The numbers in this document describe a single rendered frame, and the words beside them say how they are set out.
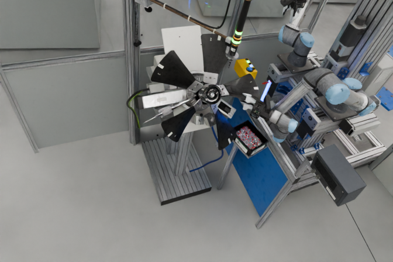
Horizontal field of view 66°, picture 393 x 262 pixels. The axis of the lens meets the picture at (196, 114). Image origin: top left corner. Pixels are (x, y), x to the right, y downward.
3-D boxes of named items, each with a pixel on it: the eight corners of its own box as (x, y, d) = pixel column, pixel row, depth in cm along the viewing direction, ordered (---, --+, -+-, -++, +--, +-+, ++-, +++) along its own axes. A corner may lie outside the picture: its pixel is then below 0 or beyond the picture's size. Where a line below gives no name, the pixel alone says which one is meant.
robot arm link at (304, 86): (316, 56, 171) (257, 113, 194) (328, 69, 164) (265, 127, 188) (326, 62, 178) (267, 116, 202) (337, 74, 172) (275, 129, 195)
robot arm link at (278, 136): (277, 128, 195) (283, 117, 187) (286, 142, 189) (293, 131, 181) (266, 131, 193) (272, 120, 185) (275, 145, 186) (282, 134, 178)
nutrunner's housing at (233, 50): (226, 59, 169) (248, -22, 135) (229, 56, 171) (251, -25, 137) (232, 62, 168) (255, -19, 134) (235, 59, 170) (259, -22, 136)
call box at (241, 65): (233, 70, 236) (235, 59, 228) (244, 68, 239) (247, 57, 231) (242, 84, 226) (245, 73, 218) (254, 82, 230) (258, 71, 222)
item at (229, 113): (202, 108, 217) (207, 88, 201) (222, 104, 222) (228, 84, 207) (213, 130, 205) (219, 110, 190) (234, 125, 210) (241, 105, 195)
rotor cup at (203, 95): (189, 87, 186) (197, 89, 174) (209, 76, 190) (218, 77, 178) (199, 108, 190) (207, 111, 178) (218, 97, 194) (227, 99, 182)
